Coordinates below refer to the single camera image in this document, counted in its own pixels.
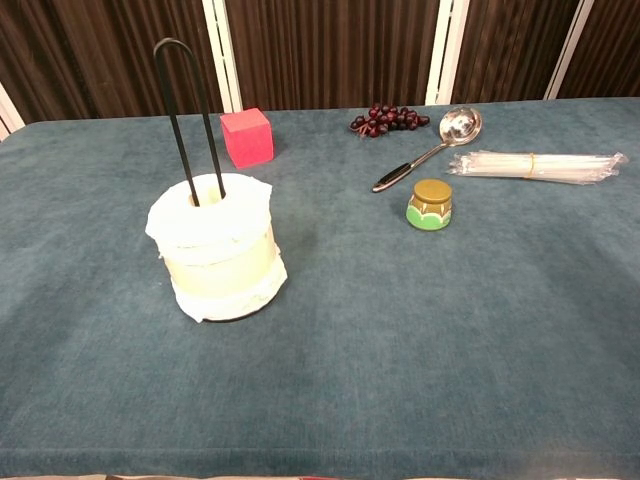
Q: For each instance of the white paper towel roll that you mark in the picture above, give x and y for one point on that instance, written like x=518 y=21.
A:
x=220 y=250

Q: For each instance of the blue table cloth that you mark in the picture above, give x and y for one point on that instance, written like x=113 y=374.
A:
x=380 y=325

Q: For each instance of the small green brown lidded jar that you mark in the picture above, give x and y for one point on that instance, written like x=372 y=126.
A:
x=429 y=205

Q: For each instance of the red foam cube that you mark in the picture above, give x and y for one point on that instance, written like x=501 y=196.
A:
x=247 y=139

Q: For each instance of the dark red grape bunch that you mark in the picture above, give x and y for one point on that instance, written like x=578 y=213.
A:
x=387 y=121

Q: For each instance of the bundle of wrapped clear straws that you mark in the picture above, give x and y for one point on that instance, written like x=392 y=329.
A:
x=540 y=166

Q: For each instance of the white partition frame post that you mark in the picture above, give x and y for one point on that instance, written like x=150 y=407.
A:
x=446 y=50
x=7 y=115
x=222 y=55
x=565 y=50

